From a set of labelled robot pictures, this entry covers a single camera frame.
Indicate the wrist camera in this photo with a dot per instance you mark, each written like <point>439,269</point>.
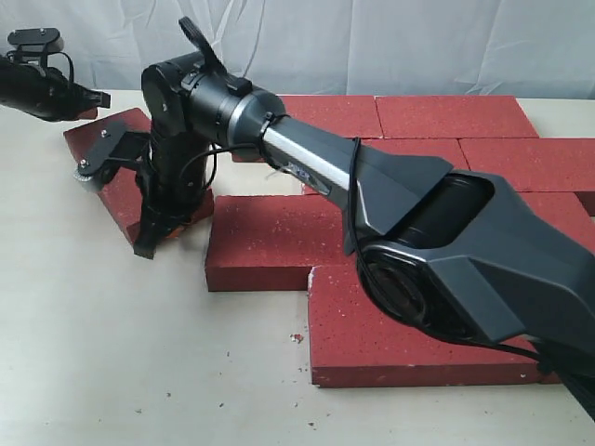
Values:
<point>34,44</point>
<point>117,147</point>

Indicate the red brick back right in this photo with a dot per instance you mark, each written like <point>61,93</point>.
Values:
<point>453,117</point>

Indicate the red brick bottom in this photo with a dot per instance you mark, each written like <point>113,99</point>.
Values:
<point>121,196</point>

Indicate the white backdrop sheet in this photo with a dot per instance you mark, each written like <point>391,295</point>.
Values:
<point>528,49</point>

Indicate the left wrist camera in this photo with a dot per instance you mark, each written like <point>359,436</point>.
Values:
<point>34,44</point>

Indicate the red brick top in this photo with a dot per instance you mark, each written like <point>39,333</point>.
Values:
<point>271,242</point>

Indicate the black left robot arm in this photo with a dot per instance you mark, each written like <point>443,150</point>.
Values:
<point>16,79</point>

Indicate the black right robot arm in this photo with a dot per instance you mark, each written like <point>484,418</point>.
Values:
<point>456,254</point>

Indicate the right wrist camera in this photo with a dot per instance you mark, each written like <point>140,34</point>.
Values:
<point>117,147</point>

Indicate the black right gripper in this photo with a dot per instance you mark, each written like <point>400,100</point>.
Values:
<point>173,183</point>

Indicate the red placed brick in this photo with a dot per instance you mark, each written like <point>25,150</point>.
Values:
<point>447,148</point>

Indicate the red brick second row right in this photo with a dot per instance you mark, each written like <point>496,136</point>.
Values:
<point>535,164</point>

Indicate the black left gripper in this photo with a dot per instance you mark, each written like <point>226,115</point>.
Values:
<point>53,98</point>

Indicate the red brick back left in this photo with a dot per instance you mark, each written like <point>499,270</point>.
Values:
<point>348,116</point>

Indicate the red brick front left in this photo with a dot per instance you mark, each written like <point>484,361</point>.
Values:
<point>353,344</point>

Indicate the red brick third row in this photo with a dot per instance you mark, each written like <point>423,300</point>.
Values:
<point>563,211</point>

